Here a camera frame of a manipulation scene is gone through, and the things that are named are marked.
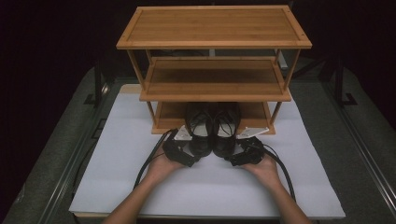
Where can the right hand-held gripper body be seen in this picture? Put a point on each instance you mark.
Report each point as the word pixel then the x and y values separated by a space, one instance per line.
pixel 250 152

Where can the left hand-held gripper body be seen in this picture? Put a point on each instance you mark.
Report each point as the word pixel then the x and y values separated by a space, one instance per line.
pixel 176 149

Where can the black leather shoe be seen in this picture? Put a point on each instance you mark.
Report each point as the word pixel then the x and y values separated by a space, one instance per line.
pixel 199 137
pixel 226 137

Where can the wooden three-tier shoe rack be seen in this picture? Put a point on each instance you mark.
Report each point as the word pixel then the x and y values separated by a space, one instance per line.
pixel 214 28

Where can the person's right hand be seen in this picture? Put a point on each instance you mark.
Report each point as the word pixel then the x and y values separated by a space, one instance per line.
pixel 263 172

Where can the person's left hand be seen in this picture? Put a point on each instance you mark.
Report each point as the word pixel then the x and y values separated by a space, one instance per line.
pixel 163 171

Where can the white table sheet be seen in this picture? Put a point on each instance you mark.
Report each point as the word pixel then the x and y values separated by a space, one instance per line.
pixel 199 186

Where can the dark metal stand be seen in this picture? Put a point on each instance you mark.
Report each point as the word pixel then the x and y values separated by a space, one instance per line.
pixel 341 84
pixel 98 84

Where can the white post behind rack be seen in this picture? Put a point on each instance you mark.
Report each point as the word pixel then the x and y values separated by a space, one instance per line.
pixel 282 60

